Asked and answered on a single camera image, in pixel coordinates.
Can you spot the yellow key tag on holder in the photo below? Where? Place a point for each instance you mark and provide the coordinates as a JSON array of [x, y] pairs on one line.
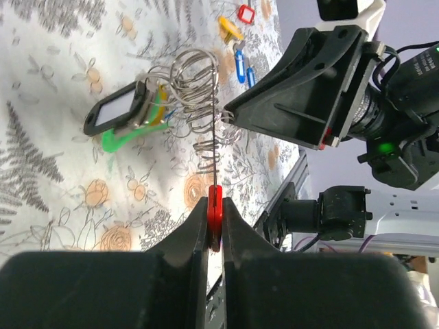
[[158, 109]]

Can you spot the floral table mat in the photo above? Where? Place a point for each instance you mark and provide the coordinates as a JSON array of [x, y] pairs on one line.
[[96, 155]]

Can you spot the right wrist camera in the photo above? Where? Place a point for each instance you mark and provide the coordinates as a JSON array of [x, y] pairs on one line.
[[365, 14]]

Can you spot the black key tag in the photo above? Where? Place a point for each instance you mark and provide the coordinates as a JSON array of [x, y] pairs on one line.
[[118, 110]]

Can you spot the green key tag on holder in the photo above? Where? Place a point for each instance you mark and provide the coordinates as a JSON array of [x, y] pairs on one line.
[[112, 139]]

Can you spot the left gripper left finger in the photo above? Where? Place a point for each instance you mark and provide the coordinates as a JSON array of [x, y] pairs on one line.
[[164, 287]]

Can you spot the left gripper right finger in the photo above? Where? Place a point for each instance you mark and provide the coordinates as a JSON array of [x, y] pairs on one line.
[[266, 288]]

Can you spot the red key tag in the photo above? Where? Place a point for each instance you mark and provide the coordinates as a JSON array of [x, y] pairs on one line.
[[246, 14]]

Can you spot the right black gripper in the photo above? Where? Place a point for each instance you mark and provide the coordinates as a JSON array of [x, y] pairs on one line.
[[308, 97]]

